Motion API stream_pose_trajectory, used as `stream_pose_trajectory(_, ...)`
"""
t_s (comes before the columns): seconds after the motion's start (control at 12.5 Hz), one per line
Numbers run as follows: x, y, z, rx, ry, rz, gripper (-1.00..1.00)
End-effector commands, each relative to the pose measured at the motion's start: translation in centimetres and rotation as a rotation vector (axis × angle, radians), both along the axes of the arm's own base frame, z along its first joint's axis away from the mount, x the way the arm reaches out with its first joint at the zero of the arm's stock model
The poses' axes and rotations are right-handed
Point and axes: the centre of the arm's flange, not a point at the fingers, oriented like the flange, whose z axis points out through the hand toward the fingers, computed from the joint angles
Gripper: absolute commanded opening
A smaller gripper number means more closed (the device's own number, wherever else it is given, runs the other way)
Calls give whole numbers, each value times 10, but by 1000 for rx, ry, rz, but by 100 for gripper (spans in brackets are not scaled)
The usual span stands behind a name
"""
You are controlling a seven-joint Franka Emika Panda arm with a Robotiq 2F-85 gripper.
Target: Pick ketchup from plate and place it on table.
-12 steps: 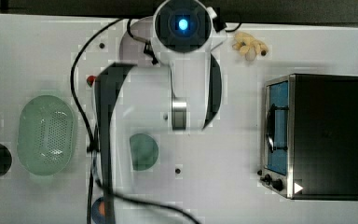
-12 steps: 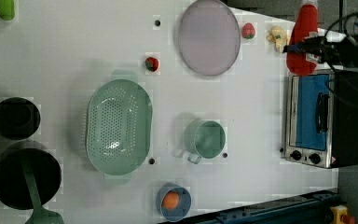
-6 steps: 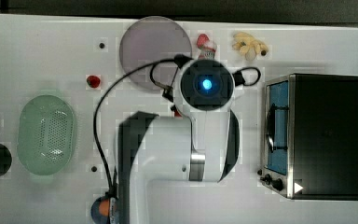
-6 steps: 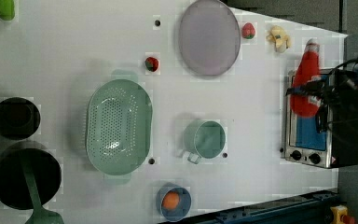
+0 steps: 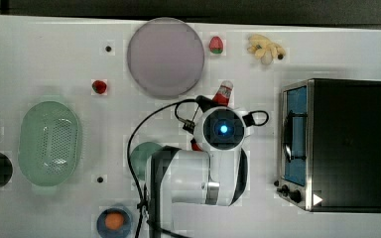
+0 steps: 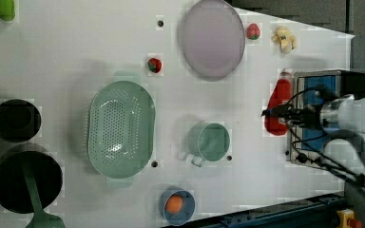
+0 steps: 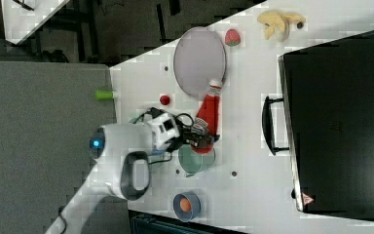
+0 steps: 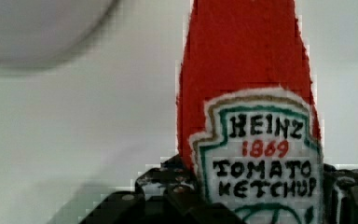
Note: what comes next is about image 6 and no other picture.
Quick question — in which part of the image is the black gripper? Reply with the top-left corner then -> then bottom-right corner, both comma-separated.
261,104 -> 321,129

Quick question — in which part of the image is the red ketchup bottle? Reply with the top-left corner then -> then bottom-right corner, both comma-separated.
264,68 -> 293,136

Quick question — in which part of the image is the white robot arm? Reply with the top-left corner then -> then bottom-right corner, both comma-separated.
261,95 -> 365,197

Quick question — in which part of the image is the toy strawberry near plate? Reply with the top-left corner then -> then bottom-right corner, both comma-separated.
246,23 -> 260,40

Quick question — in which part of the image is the grey round plate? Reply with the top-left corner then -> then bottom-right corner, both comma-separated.
180,0 -> 245,81

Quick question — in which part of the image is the black toaster oven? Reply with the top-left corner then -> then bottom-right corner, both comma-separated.
286,69 -> 365,168

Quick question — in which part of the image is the peeled toy banana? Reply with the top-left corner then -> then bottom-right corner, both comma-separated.
272,26 -> 297,54

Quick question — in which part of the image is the green mug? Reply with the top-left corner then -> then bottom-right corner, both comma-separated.
187,122 -> 230,167

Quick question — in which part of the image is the yellow red emergency button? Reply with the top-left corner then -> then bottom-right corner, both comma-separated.
336,209 -> 363,228

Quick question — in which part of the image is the orange ball in bowl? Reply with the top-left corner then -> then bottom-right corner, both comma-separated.
165,195 -> 183,214

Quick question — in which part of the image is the blue bowl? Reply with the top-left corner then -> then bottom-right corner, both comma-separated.
159,186 -> 195,226

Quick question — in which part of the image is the green oval colander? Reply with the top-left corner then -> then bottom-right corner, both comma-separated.
87,81 -> 156,179

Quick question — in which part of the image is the green spatula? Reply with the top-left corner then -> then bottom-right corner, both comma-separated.
20,158 -> 66,228

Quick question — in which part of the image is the small black cup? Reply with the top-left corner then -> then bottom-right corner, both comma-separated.
0,99 -> 42,143

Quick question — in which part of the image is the green toy vegetable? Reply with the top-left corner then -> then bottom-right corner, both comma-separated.
0,0 -> 15,22

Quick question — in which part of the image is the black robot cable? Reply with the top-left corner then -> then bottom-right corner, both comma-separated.
284,84 -> 365,227

